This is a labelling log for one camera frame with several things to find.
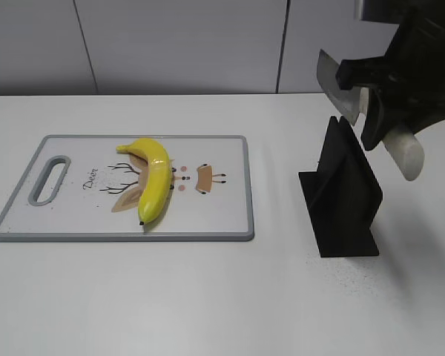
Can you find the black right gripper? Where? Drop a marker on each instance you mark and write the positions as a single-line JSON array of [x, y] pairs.
[[409, 78]]

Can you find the knife with white handle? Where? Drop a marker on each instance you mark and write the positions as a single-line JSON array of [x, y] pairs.
[[400, 141]]

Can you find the yellow plastic banana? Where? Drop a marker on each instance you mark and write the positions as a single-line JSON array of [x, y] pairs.
[[155, 193]]

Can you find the black knife stand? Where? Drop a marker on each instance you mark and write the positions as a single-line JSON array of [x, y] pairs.
[[342, 195]]

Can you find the white grey-rimmed cutting board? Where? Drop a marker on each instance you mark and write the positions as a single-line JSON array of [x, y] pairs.
[[78, 188]]

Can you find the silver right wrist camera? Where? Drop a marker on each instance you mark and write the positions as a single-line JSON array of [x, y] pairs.
[[383, 11]]

